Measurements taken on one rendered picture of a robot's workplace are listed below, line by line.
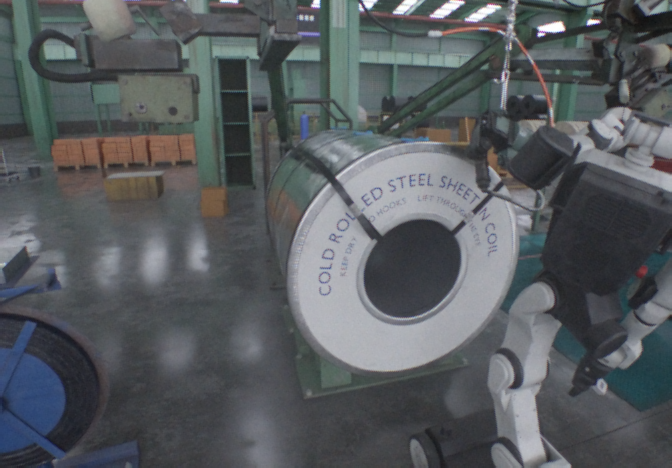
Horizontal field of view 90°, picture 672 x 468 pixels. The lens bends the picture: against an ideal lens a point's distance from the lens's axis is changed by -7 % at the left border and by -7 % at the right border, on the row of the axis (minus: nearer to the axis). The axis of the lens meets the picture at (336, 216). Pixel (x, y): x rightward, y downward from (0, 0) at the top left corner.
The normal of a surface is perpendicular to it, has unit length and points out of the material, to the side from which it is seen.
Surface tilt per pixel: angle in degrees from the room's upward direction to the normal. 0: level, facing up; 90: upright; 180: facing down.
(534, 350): 95
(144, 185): 90
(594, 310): 64
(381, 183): 90
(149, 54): 90
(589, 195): 101
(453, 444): 45
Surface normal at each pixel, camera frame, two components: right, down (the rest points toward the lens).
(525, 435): 0.26, -0.16
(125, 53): 0.26, 0.26
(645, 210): -0.65, 0.38
